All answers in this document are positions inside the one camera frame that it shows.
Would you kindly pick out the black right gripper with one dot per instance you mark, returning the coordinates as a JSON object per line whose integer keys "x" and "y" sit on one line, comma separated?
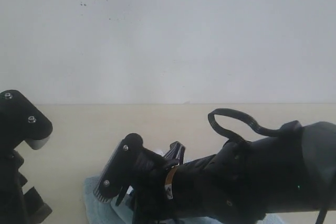
{"x": 151, "y": 193}

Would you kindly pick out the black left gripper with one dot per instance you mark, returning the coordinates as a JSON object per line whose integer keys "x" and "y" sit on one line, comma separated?
{"x": 17, "y": 206}

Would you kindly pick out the light blue fluffy towel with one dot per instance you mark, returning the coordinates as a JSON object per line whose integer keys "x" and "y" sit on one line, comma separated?
{"x": 98, "y": 212}

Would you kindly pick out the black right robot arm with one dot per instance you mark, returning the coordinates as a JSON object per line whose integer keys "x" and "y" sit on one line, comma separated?
{"x": 243, "y": 183}

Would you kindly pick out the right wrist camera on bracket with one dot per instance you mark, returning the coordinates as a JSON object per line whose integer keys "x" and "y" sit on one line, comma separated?
{"x": 116, "y": 177}

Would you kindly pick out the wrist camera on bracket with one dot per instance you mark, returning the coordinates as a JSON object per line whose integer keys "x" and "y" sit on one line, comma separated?
{"x": 116, "y": 177}
{"x": 21, "y": 121}

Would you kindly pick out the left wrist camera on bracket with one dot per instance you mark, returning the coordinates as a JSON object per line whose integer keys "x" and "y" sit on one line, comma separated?
{"x": 21, "y": 121}

